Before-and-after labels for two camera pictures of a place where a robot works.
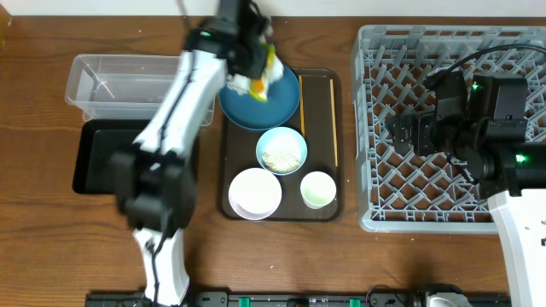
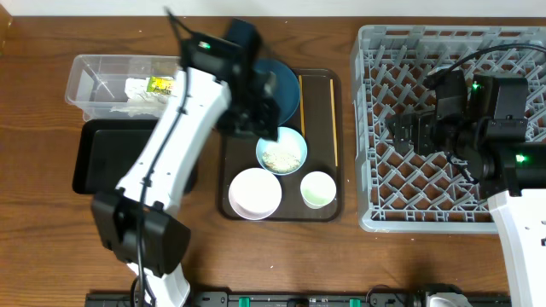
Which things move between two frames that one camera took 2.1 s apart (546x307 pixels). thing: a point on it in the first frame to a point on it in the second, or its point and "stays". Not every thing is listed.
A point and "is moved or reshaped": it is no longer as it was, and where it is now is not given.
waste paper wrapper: x=258 y=87 is moved or reshaped
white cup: x=317 y=189 stays
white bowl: x=255 y=194 stays
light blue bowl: x=281 y=151 stays
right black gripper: x=422 y=123 stays
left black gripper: x=259 y=49 to x=269 y=125
